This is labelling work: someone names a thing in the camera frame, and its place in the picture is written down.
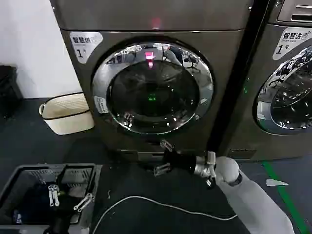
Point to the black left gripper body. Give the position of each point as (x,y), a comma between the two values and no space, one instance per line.
(61,221)

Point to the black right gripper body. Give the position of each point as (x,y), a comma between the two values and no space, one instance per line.
(181,162)

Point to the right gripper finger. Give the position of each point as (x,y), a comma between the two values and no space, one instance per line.
(167,145)
(162,168)

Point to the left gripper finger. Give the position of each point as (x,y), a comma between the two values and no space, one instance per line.
(85,201)
(54,195)

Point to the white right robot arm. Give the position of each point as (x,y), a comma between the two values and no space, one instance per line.
(253,202)

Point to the white garment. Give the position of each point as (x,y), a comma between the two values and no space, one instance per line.
(73,191)

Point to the dark blue garment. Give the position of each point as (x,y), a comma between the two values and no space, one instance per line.
(36,200)

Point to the grey plastic laundry basket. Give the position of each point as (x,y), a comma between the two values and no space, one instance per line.
(14,174)

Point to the round glass dryer door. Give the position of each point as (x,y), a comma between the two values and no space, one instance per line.
(156,97)

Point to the small white door sticker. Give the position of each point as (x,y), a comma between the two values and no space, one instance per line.
(101,104)

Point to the cream laundry hamper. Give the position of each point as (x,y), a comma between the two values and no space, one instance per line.
(70,114)

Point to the grey washing machine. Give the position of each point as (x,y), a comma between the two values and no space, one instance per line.
(275,151)

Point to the white floor arrow marker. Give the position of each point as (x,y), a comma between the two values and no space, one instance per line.
(275,182)

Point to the green floor tape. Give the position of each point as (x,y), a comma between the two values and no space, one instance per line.
(285,195)

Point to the round glass washer door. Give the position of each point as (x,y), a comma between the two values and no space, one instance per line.
(287,102)

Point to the grey front-loading dryer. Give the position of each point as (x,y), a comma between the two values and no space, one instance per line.
(170,22)

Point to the dryer number label sticker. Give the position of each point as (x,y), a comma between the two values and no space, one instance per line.
(85,46)

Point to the washer number label sticker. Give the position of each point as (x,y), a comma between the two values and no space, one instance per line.
(292,41)

